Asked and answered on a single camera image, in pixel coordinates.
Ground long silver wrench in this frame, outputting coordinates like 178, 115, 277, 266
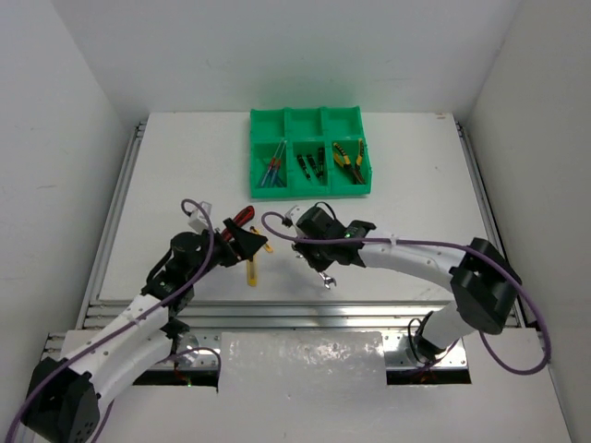
293, 245, 337, 290

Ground black green precision screwdriver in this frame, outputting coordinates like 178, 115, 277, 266
307, 154, 322, 178

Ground yellow needle nose pliers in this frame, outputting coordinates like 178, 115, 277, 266
353, 138, 366, 185

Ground blue screwdriver thin shaft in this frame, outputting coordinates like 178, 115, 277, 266
260, 160, 285, 187

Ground yellow handled pliers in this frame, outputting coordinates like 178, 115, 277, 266
332, 142, 353, 174

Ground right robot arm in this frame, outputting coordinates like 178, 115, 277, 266
285, 206, 520, 363

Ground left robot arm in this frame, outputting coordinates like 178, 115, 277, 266
16, 219, 267, 442

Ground small yellow box cutter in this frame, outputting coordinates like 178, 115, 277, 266
250, 225, 274, 254

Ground large yellow box cutter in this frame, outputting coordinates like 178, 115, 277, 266
246, 257, 258, 287

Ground black red utility knife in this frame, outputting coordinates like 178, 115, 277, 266
222, 205, 255, 241

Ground green six-compartment bin tray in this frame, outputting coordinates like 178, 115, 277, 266
249, 106, 372, 199

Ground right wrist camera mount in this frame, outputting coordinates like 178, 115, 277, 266
282, 205, 303, 227

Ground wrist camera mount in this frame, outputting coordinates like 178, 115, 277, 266
187, 201, 212, 234
282, 205, 303, 227

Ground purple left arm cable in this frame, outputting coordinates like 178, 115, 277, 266
4, 198, 216, 443

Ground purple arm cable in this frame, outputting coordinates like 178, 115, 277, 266
4, 198, 216, 443
260, 210, 553, 375

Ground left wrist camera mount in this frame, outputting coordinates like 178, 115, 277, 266
187, 201, 212, 234

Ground aluminium rail frame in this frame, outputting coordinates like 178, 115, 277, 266
13, 117, 553, 443

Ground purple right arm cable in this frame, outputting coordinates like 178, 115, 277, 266
260, 210, 553, 375

